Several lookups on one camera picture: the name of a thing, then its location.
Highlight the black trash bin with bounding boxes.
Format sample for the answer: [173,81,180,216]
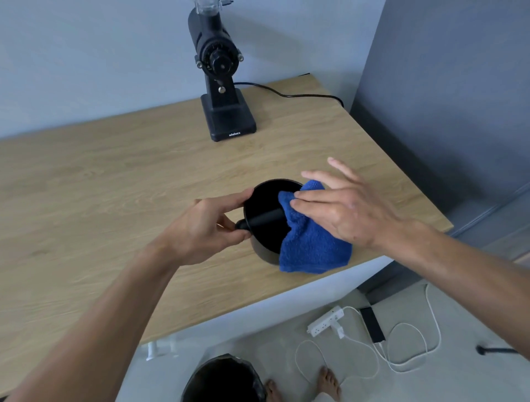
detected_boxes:
[181,353,268,402]

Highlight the person's foot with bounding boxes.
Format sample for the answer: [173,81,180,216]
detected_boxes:
[316,366,343,402]
[264,379,285,402]

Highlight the black coffee grinder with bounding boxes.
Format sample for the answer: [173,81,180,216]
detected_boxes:
[187,0,258,142]

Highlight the black power bank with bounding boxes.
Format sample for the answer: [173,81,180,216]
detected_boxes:
[359,306,387,344]

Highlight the thin white cable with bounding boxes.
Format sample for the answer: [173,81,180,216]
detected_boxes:
[294,339,380,387]

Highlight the white power strip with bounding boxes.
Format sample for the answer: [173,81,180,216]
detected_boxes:
[306,305,346,339]

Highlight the person's right foot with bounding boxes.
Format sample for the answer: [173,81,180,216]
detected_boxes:
[316,366,343,402]

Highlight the person's right forearm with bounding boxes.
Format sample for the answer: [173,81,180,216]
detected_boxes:
[383,220,530,362]

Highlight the blue towel cloth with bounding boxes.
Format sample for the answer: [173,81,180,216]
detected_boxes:
[277,179,354,275]

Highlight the grey cabinet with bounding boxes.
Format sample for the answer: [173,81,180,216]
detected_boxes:
[349,0,530,295]

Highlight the black stand foot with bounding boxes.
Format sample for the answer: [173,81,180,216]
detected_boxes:
[476,345,521,357]

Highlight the person's left hand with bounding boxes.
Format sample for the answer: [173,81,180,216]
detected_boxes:
[147,188,256,267]

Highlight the black power cable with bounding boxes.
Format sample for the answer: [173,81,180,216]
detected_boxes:
[233,81,345,108]

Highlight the person's left foot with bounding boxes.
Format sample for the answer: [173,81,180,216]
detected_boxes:
[264,379,285,402]

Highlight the thick white cable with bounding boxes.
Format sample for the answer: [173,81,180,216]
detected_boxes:
[343,283,443,374]

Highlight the white table leg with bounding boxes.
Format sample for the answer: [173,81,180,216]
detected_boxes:
[145,336,180,362]

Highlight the black knock box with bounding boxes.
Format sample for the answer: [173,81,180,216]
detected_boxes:
[235,178,308,266]

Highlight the person's left forearm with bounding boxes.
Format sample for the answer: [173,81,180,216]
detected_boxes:
[0,242,184,402]

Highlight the person's right hand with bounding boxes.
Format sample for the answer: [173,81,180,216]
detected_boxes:
[289,157,410,250]

